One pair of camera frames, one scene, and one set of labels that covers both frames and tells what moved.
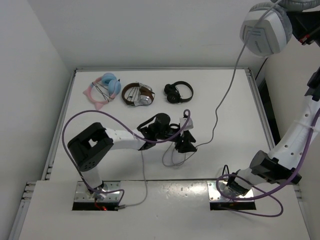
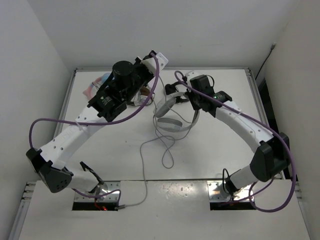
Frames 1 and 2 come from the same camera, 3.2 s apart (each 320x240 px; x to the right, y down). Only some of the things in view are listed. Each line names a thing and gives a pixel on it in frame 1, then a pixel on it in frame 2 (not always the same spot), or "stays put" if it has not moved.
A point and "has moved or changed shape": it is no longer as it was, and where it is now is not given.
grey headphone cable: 214,123 has moved or changed shape
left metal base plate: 83,195 stays put
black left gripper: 185,145 to 137,63
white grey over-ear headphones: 266,28 to 172,124
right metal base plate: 217,194 stays put
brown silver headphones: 137,94 stays put
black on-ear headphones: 173,94 stays put
